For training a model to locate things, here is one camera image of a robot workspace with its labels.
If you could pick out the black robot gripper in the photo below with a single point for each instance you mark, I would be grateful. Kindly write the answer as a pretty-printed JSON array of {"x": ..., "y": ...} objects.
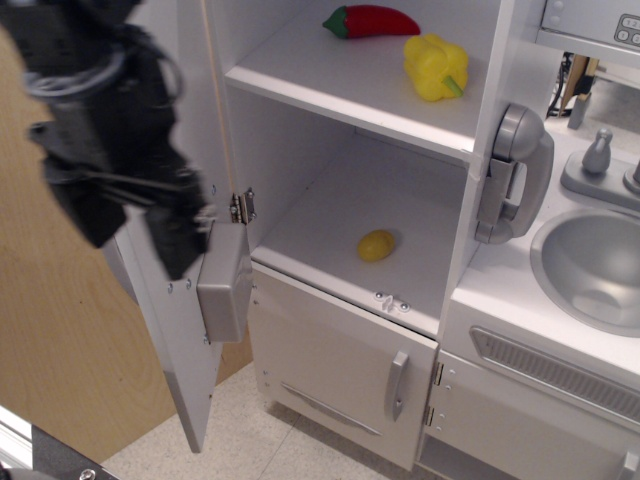
[{"x": 108, "y": 146}]

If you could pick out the white toy fridge door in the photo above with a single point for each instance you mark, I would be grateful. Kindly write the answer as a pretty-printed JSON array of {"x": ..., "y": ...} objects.
[{"x": 190, "y": 361}]

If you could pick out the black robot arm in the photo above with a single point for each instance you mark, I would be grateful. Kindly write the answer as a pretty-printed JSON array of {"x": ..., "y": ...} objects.
[{"x": 77, "y": 32}]

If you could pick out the white toy fridge cabinet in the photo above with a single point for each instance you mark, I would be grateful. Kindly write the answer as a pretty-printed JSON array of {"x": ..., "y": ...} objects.
[{"x": 335, "y": 142}]

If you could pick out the grey ice dispenser panel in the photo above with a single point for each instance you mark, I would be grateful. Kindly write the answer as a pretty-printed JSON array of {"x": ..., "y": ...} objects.
[{"x": 225, "y": 283}]

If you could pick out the silver door hinge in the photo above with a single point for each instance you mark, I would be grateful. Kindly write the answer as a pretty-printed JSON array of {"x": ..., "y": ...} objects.
[{"x": 242, "y": 208}]

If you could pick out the yellow toy lemon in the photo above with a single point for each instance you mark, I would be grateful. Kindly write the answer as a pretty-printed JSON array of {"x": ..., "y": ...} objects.
[{"x": 375, "y": 245}]

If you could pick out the white lower freezer door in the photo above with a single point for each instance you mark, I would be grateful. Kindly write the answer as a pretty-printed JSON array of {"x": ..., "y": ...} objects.
[{"x": 329, "y": 361}]

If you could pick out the red toy chili pepper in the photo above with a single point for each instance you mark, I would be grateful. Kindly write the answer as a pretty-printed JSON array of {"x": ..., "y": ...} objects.
[{"x": 362, "y": 21}]

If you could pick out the yellow toy bell pepper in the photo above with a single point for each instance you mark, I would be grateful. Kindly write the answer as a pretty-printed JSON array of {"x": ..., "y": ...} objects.
[{"x": 437, "y": 68}]

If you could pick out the grey toy telephone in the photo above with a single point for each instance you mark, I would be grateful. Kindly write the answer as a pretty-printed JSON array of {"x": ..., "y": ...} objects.
[{"x": 518, "y": 176}]

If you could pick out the white oven door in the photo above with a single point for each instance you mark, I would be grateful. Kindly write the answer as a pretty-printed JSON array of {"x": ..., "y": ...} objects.
[{"x": 522, "y": 431}]

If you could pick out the grey toy sink basin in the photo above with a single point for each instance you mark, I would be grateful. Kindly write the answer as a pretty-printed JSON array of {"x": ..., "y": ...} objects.
[{"x": 587, "y": 263}]

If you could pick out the grey toy faucet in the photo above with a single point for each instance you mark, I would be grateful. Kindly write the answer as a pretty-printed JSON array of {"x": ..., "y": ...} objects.
[{"x": 596, "y": 174}]

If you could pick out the grey oven vent panel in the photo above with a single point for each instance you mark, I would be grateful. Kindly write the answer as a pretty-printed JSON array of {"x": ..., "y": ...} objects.
[{"x": 596, "y": 390}]

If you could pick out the toy microwave with keypad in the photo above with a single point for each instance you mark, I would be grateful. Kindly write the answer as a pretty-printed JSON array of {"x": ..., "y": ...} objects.
[{"x": 606, "y": 23}]

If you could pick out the grey freezer door handle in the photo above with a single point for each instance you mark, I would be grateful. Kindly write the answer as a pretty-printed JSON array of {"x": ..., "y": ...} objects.
[{"x": 393, "y": 403}]

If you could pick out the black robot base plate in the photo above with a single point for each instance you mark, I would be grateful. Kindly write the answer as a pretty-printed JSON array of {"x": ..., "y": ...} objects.
[{"x": 34, "y": 454}]

